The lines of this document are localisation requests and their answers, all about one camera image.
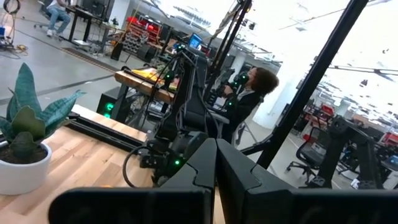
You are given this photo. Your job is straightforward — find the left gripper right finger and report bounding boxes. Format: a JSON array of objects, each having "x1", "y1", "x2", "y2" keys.
[{"x1": 216, "y1": 138, "x2": 398, "y2": 224}]

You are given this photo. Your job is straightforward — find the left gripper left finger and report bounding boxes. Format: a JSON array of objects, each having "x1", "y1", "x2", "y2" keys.
[{"x1": 47, "y1": 138, "x2": 218, "y2": 224}]

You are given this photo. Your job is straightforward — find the black office chair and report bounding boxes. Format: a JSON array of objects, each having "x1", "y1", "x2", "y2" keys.
[{"x1": 285, "y1": 126, "x2": 332, "y2": 185}]

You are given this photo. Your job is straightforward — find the wooden background table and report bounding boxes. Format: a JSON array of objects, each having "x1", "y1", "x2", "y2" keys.
[{"x1": 114, "y1": 67, "x2": 183, "y2": 105}]

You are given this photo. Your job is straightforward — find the black computer tower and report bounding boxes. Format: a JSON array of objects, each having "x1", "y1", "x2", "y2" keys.
[{"x1": 95, "y1": 86, "x2": 123, "y2": 119}]

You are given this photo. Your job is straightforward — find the person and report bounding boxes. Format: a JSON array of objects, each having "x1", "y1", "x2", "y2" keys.
[
  {"x1": 45, "y1": 0, "x2": 73, "y2": 37},
  {"x1": 214, "y1": 66, "x2": 280, "y2": 149}
]

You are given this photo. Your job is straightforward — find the open laptop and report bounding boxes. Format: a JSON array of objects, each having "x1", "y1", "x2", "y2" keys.
[{"x1": 187, "y1": 32, "x2": 204, "y2": 50}]

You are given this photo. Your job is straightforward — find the red parts bin shelf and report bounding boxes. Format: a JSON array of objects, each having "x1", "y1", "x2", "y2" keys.
[{"x1": 122, "y1": 15, "x2": 163, "y2": 56}]

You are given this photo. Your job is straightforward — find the snake plant in white pot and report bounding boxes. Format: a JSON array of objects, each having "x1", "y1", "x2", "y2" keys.
[{"x1": 0, "y1": 62, "x2": 87, "y2": 196}]

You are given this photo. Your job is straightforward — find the black background desk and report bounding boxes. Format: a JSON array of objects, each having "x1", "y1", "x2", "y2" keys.
[{"x1": 63, "y1": 4, "x2": 125, "y2": 54}]

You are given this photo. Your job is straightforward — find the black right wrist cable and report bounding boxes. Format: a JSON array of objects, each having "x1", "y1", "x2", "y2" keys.
[{"x1": 122, "y1": 144, "x2": 156, "y2": 189}]

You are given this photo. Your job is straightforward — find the black aluminium table frame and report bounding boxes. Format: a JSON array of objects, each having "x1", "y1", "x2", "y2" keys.
[{"x1": 66, "y1": 111, "x2": 149, "y2": 154}]

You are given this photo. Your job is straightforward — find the black rig upright post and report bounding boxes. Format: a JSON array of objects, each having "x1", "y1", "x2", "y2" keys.
[
  {"x1": 203, "y1": 0, "x2": 253, "y2": 100},
  {"x1": 241, "y1": 0, "x2": 370, "y2": 170}
]

